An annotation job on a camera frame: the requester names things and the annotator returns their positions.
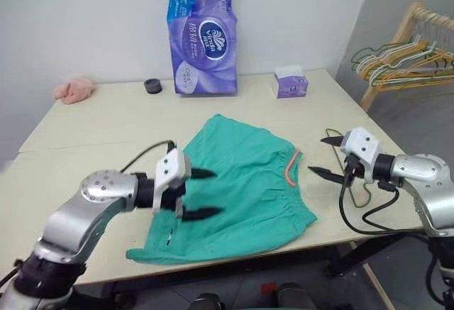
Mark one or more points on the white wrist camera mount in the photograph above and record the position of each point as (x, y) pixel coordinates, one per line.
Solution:
(361, 147)
(170, 171)

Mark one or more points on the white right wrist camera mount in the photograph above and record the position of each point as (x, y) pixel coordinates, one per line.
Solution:
(361, 147)

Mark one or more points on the wooden clothes rack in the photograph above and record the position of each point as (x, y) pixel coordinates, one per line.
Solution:
(400, 37)

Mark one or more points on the black table frame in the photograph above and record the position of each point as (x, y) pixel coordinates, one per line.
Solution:
(354, 257)

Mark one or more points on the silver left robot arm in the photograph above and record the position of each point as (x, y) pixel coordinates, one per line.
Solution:
(71, 214)

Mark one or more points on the small purple tissue box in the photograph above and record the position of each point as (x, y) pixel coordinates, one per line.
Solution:
(291, 86)

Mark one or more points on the pink plush cloth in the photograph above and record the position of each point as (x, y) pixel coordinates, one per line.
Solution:
(74, 92)

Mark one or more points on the small red object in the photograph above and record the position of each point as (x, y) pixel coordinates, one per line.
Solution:
(269, 287)

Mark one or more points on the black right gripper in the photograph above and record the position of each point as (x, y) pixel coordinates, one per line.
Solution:
(354, 170)

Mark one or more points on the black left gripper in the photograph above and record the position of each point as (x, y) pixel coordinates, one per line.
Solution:
(174, 200)

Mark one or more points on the light wooden slat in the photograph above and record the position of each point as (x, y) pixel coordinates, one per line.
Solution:
(372, 278)

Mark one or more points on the large purple tissue pack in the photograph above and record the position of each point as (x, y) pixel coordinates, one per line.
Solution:
(205, 40)

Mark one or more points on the dark rounded shape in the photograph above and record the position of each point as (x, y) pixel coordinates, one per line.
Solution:
(209, 303)
(290, 294)

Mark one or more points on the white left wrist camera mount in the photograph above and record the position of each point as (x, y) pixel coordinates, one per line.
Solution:
(170, 171)

